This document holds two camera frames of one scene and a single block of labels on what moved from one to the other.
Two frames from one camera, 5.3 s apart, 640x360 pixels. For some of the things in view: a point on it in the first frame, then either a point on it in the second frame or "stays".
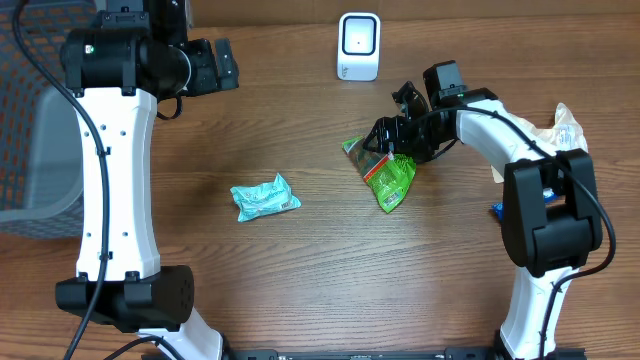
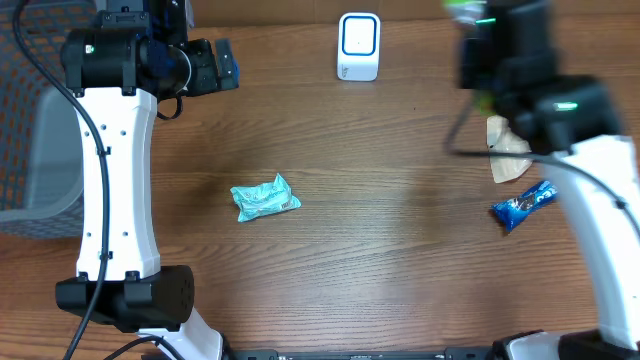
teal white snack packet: (265, 199) stays
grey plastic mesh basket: (41, 146) stays
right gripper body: (415, 134) → (477, 62)
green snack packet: (388, 175) → (468, 12)
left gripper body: (204, 75) stays
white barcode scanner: (359, 44) stays
